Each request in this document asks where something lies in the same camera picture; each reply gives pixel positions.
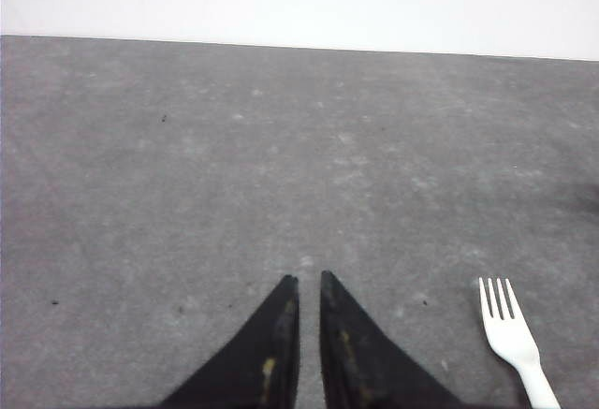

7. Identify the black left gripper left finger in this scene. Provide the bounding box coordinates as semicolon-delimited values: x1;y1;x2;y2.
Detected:
160;275;300;408

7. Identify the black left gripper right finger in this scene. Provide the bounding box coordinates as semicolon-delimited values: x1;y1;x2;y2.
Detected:
319;270;461;408

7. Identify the white plastic fork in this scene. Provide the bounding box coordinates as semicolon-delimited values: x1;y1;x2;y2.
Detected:
478;277;561;408

